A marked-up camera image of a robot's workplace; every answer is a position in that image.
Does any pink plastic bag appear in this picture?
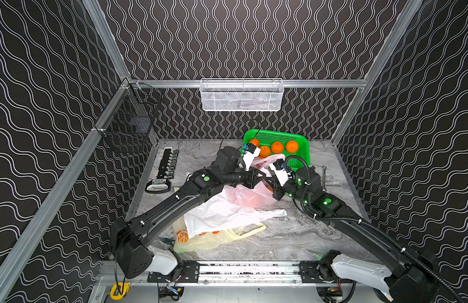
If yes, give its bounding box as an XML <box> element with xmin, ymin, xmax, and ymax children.
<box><xmin>222</xmin><ymin>154</ymin><xmax>286</xmax><ymax>208</ymax></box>

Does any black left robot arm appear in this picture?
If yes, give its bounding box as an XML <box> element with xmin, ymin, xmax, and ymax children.
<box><xmin>110</xmin><ymin>146</ymin><xmax>266</xmax><ymax>279</ymax></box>

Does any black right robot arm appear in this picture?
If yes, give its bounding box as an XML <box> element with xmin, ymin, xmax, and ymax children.
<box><xmin>269</xmin><ymin>155</ymin><xmax>463</xmax><ymax>302</ymax></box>

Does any orange centre bottom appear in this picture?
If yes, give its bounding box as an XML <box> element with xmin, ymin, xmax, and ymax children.
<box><xmin>259</xmin><ymin>146</ymin><xmax>271</xmax><ymax>159</ymax></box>

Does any orange far left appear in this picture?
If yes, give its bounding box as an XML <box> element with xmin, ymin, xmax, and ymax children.
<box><xmin>249</xmin><ymin>138</ymin><xmax>260</xmax><ymax>147</ymax></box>

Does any large orange middle right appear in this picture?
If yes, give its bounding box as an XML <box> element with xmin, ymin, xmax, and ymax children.
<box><xmin>271</xmin><ymin>141</ymin><xmax>284</xmax><ymax>154</ymax></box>

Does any large orange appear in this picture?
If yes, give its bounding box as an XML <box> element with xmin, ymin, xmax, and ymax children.
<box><xmin>271</xmin><ymin>141</ymin><xmax>284</xmax><ymax>154</ymax></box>
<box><xmin>285</xmin><ymin>140</ymin><xmax>299</xmax><ymax>154</ymax></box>

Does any white plastic bag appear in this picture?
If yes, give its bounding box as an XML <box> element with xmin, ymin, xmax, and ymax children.
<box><xmin>183</xmin><ymin>198</ymin><xmax>287</xmax><ymax>237</ymax></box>

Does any large orange top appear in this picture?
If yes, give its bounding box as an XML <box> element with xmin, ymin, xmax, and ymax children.
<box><xmin>285</xmin><ymin>140</ymin><xmax>299</xmax><ymax>154</ymax></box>

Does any green plastic basket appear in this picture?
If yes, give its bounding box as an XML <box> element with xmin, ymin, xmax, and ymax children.
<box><xmin>241</xmin><ymin>129</ymin><xmax>311</xmax><ymax>169</ymax></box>

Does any silver wrench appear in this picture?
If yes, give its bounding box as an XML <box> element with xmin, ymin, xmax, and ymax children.
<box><xmin>321</xmin><ymin>165</ymin><xmax>327</xmax><ymax>192</ymax></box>

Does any yellow bag with orange print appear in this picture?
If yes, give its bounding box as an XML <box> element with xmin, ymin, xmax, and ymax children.
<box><xmin>173</xmin><ymin>222</ymin><xmax>266</xmax><ymax>253</ymax></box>

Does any yellow tape measure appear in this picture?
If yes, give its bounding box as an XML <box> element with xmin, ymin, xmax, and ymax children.
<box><xmin>110</xmin><ymin>282</ymin><xmax>130</xmax><ymax>300</ymax></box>

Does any socket set rail holder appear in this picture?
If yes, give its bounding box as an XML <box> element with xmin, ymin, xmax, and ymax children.
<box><xmin>145</xmin><ymin>146</ymin><xmax>179</xmax><ymax>194</ymax></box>

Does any white wire mesh basket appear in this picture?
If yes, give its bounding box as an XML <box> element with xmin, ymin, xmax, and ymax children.
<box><xmin>199</xmin><ymin>78</ymin><xmax>285</xmax><ymax>112</ymax></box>

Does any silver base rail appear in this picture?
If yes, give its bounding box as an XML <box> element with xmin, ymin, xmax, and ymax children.
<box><xmin>148</xmin><ymin>261</ymin><xmax>351</xmax><ymax>287</ymax></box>

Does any black wire basket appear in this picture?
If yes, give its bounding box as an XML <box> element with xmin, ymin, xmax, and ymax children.
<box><xmin>99</xmin><ymin>82</ymin><xmax>153</xmax><ymax>155</ymax></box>

